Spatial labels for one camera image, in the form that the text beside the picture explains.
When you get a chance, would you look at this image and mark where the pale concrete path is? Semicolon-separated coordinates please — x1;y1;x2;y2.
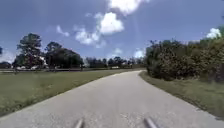
0;69;224;128

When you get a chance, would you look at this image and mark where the distant row of trees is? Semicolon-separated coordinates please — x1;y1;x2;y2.
0;32;146;72

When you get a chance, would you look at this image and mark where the low distant fence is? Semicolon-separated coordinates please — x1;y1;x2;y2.
0;67;111;74

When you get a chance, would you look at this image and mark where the robot's own part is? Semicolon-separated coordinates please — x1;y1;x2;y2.
143;117;158;128
74;118;85;128

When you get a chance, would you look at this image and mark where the dense wood of trees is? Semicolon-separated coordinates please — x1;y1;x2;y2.
144;25;224;84

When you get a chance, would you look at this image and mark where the grass field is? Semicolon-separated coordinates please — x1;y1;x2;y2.
0;68;141;118

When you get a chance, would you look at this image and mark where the grass verge strip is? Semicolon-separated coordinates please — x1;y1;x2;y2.
138;70;224;120

